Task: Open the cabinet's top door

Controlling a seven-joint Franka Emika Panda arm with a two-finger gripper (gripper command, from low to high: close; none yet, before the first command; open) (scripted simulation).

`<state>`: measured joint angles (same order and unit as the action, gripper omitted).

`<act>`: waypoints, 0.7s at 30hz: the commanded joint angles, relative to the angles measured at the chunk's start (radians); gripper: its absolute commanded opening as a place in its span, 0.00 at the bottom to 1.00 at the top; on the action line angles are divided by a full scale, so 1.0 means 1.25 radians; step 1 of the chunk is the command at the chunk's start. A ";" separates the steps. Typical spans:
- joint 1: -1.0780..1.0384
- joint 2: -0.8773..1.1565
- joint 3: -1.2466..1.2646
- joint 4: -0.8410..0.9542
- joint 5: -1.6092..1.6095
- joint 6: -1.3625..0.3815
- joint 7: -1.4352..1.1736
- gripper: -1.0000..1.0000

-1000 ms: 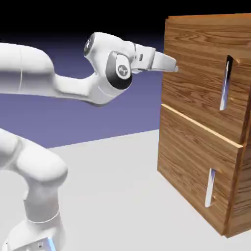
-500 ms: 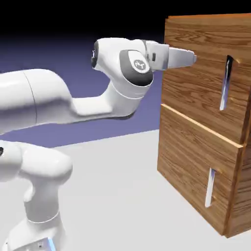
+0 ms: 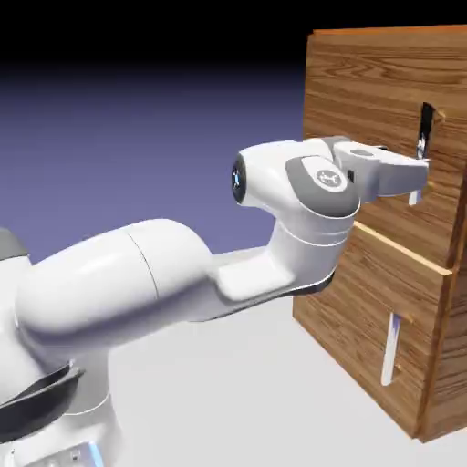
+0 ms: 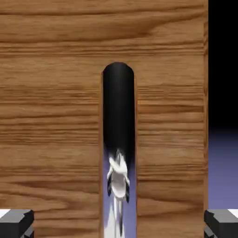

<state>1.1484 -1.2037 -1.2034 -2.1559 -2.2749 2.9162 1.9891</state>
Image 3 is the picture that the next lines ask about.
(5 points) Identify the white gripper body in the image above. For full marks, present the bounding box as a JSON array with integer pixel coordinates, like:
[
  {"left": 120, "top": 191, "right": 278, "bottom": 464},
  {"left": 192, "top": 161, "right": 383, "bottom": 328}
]
[{"left": 372, "top": 150, "right": 431, "bottom": 201}]

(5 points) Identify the curved metal door handle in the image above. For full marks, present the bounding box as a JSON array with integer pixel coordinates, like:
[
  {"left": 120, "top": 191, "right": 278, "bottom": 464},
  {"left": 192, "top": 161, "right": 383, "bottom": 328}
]
[
  {"left": 379, "top": 311, "right": 403, "bottom": 388},
  {"left": 407, "top": 101, "right": 438, "bottom": 207}
]

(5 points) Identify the wooden cabinet door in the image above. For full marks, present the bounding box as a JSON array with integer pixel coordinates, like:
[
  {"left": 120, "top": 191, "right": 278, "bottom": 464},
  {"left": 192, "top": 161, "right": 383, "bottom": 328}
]
[
  {"left": 301, "top": 30, "right": 467, "bottom": 272},
  {"left": 291, "top": 221, "right": 454, "bottom": 445}
]

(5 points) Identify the wooden cabinet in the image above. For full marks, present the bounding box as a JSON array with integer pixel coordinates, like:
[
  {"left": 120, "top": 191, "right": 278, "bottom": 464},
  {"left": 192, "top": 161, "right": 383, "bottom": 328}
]
[{"left": 291, "top": 24, "right": 467, "bottom": 445}]

